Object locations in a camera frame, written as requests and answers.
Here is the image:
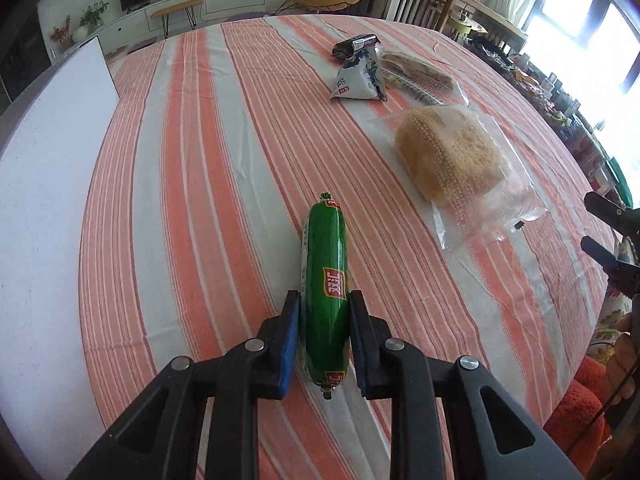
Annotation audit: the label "white cardboard box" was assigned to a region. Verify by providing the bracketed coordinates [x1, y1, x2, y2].
[0, 36, 121, 461]

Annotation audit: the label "dark framed window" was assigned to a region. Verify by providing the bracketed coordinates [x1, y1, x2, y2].
[520, 0, 640, 201]

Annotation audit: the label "black and white triangular packet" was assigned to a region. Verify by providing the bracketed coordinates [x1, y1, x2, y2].
[330, 49, 388, 103]

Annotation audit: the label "dark wall cabinet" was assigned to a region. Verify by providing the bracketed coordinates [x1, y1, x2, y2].
[0, 5, 56, 106]

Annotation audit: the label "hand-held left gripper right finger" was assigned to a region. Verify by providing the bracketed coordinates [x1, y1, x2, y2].
[348, 289, 583, 480]

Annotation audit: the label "pile of assorted groceries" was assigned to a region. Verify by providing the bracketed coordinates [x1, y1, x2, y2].
[465, 35, 631, 201]

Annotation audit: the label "red flowers in vase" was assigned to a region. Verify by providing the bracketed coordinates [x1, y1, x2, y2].
[49, 16, 73, 51]

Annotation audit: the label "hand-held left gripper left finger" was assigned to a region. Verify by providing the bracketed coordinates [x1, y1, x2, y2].
[67, 289, 305, 480]

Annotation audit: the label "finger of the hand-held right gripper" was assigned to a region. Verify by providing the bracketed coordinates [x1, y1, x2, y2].
[581, 236, 640, 291]
[584, 191, 640, 233]

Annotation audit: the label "wooden dining table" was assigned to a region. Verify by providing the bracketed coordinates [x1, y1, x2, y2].
[395, 0, 528, 41]

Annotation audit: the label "green sausage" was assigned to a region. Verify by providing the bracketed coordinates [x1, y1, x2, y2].
[299, 192, 349, 401]

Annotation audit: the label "long thin clear packet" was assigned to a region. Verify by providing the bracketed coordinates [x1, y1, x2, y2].
[382, 72, 446, 107]

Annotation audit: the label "wooden bench with metal legs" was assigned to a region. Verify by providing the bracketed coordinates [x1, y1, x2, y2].
[150, 0, 203, 38]

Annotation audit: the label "orange striped tablecloth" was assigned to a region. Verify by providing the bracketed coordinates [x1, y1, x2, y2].
[77, 14, 618, 480]

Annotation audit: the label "bread in clear bag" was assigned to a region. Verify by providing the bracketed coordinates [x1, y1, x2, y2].
[367, 105, 551, 261]

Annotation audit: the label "clear bag of brown strips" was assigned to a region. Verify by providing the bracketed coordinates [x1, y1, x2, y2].
[377, 50, 468, 106]

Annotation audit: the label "floral cloth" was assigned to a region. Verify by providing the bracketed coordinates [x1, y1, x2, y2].
[595, 290, 631, 361]

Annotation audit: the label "green plant in white vase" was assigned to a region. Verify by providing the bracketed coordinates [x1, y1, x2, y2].
[72, 1, 110, 43]

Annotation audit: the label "yellow-green plastic container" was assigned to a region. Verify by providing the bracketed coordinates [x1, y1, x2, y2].
[446, 14, 475, 41]

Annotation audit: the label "person's right hand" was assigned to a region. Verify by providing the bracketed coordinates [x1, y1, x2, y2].
[616, 310, 640, 401]

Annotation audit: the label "orange fuzzy cushion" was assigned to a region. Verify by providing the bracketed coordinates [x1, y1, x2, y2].
[542, 355, 613, 461]

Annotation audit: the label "dark snack bar packet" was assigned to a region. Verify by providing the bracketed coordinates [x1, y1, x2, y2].
[332, 34, 379, 58]

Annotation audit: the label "dark wooden chair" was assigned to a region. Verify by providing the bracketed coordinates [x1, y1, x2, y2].
[467, 10, 528, 56]
[382, 0, 458, 31]

